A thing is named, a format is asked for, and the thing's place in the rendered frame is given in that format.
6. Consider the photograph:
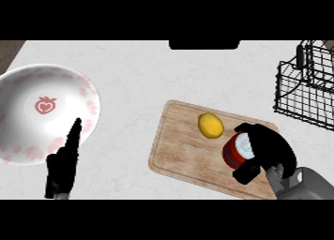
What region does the wooden cutting board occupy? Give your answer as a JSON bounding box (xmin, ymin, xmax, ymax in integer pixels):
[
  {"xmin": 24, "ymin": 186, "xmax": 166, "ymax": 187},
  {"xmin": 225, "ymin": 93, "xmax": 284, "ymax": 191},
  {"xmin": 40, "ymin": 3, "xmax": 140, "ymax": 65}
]
[{"xmin": 146, "ymin": 99, "xmax": 281, "ymax": 201}]

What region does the yellow lemon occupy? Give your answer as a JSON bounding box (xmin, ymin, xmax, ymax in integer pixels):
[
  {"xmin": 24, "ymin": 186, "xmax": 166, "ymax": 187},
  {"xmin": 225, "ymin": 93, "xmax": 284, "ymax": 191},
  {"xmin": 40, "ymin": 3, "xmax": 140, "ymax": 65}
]
[{"xmin": 197, "ymin": 112, "xmax": 226, "ymax": 140}]

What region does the black wire tiered basket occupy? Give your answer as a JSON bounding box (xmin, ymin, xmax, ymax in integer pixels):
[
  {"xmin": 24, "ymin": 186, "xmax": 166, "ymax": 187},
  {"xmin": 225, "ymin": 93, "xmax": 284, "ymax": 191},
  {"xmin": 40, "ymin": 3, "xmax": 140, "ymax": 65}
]
[{"xmin": 272, "ymin": 40, "xmax": 334, "ymax": 135}]

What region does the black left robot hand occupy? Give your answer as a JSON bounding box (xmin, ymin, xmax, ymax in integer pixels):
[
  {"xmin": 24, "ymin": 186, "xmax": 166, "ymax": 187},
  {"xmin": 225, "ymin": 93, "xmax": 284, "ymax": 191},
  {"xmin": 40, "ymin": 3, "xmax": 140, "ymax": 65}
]
[{"xmin": 44, "ymin": 117, "xmax": 83, "ymax": 200}]

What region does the white bowl with red print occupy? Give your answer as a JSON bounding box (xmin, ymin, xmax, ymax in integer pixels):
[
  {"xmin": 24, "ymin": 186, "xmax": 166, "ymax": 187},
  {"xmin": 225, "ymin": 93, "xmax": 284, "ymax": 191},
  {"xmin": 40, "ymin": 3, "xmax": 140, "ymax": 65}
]
[{"xmin": 0, "ymin": 63, "xmax": 102, "ymax": 166}]

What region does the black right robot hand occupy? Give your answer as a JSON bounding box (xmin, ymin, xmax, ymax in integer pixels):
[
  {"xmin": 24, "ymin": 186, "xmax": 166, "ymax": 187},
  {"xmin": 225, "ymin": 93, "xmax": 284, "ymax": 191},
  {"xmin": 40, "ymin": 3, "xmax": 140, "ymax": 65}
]
[{"xmin": 232, "ymin": 122, "xmax": 298, "ymax": 186}]

